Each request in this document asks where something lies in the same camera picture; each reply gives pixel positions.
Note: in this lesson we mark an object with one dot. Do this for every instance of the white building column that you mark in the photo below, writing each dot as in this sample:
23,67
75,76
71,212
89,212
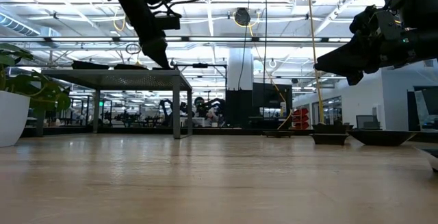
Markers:
239,70

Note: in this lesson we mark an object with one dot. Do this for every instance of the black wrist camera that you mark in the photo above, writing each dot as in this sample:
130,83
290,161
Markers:
385,23
167,22

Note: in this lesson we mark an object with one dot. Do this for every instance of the ceiling light strip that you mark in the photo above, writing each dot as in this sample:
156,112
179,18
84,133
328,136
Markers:
301,77

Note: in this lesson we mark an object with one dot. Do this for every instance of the black camera box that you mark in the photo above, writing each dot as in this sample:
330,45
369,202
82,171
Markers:
200,65

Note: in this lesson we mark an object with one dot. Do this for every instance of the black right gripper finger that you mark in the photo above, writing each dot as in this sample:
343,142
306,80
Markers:
354,76
352,56

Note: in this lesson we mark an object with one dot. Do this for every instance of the glass office window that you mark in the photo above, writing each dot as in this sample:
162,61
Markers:
333,109

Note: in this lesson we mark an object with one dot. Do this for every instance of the person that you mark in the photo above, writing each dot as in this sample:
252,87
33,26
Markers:
202,109

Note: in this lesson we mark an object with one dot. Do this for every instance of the black monitor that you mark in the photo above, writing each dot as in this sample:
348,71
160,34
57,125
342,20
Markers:
272,95

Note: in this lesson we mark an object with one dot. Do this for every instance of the black cabinet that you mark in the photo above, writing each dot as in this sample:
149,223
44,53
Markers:
237,109

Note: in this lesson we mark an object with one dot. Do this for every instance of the grey ceiling air duct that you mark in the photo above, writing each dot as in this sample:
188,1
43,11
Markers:
17,25

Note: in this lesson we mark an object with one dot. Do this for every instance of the black leaf-shaped mini plate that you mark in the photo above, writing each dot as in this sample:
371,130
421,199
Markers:
381,137

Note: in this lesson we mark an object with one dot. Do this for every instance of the green plant in white pot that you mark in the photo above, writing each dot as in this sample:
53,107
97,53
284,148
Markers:
13,118

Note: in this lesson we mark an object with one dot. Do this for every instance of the red storage bins rack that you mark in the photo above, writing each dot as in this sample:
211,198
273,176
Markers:
301,118

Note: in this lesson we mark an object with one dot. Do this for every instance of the grey perforated metal shelf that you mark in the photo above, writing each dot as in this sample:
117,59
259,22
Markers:
137,80

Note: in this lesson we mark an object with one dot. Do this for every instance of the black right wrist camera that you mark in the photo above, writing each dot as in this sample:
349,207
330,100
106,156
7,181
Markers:
385,23

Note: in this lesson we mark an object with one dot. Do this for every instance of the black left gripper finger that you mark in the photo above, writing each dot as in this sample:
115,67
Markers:
157,52

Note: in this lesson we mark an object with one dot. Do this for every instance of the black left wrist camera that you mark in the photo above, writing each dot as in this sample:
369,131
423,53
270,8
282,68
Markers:
167,22

